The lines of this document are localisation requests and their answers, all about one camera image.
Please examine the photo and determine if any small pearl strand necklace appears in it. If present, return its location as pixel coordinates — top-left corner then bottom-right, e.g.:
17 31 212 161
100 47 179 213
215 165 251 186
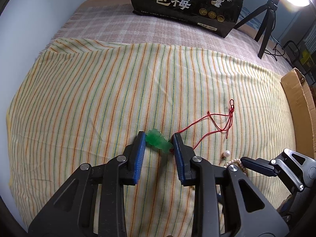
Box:
224 158 247 176

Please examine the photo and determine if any green jade pendant red cord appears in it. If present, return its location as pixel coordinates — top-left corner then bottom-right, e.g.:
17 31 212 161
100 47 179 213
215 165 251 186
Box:
145 98 235 155

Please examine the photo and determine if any single white pearl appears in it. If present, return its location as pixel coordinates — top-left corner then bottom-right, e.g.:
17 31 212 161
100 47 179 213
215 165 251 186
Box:
222 150 231 158

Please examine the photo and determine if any brown cardboard box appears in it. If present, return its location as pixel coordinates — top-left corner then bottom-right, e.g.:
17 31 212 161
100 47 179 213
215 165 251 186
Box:
281 68 315 159

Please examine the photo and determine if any yellow striped cloth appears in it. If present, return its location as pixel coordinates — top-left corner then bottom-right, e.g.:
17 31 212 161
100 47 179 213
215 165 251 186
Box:
6 38 296 225

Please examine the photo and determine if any black clothes rack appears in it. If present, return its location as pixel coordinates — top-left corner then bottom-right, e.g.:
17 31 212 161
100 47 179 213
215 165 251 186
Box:
282 40 315 86

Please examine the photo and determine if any pink checked blanket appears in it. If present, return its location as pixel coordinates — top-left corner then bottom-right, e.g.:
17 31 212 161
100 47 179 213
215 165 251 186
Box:
53 4 292 75

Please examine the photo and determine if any black printed snack bag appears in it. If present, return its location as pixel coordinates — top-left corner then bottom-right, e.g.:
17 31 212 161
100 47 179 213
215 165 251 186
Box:
131 0 243 38

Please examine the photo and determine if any black tripod stand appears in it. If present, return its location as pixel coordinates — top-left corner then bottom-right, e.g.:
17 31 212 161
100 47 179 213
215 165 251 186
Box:
234 0 280 59

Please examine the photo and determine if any black power cable with switch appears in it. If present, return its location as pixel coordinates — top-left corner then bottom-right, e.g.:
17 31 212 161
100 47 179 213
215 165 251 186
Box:
265 35 289 62

